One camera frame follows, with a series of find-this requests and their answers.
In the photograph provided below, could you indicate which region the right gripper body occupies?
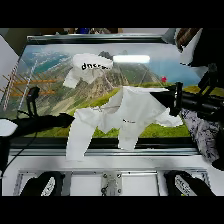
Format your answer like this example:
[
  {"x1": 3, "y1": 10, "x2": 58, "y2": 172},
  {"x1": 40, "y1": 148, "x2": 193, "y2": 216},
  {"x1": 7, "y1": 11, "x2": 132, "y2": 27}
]
[{"x1": 149, "y1": 81, "x2": 185, "y2": 118}]

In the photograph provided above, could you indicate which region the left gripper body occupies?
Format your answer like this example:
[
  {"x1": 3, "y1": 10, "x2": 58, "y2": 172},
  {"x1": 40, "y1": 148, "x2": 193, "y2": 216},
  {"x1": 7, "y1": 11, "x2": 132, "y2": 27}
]
[{"x1": 49, "y1": 113, "x2": 76, "y2": 130}]

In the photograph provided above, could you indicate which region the white long-sleeved shirt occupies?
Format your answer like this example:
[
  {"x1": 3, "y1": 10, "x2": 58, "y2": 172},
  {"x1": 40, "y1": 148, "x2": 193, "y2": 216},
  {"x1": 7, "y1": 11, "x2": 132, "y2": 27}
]
[{"x1": 65, "y1": 85, "x2": 184, "y2": 162}]

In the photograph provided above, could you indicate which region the white and blue patterned garment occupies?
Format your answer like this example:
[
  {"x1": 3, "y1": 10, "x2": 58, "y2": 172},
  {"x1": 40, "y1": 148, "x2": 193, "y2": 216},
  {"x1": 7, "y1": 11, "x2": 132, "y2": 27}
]
[{"x1": 180, "y1": 107, "x2": 224, "y2": 163}]

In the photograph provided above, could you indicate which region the white garment with black lettering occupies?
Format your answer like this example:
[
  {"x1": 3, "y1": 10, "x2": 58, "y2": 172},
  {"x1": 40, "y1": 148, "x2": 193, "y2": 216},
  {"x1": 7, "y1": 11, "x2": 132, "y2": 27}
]
[{"x1": 62, "y1": 52, "x2": 114, "y2": 90}]

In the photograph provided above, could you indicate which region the brown striped garment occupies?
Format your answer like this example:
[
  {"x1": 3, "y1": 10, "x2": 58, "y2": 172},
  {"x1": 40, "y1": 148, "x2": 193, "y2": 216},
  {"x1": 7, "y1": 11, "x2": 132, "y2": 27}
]
[{"x1": 174, "y1": 28, "x2": 201, "y2": 52}]

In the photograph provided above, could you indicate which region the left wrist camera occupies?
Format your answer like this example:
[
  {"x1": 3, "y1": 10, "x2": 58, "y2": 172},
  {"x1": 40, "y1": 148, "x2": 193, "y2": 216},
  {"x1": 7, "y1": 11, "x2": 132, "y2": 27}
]
[{"x1": 25, "y1": 85, "x2": 42, "y2": 118}]

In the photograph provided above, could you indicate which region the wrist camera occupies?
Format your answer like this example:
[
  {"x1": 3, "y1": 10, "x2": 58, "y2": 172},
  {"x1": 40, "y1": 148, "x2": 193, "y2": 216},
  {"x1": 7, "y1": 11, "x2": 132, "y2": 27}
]
[
  {"x1": 198, "y1": 62, "x2": 220, "y2": 98},
  {"x1": 25, "y1": 85, "x2": 42, "y2": 118}
]

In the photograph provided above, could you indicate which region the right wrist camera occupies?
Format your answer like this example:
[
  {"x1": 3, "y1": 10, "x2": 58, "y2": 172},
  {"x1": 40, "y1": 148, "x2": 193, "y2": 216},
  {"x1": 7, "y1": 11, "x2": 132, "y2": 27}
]
[{"x1": 198, "y1": 62, "x2": 220, "y2": 98}]

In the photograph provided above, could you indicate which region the black cable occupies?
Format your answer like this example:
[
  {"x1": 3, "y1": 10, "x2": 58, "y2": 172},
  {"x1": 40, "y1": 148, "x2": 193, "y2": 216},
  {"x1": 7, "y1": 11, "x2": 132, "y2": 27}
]
[{"x1": 0, "y1": 129, "x2": 39, "y2": 176}]

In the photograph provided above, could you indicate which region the silver frame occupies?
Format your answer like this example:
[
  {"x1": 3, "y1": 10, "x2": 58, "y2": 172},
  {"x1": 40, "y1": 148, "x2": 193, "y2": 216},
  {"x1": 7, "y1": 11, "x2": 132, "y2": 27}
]
[{"x1": 13, "y1": 33, "x2": 224, "y2": 197}]

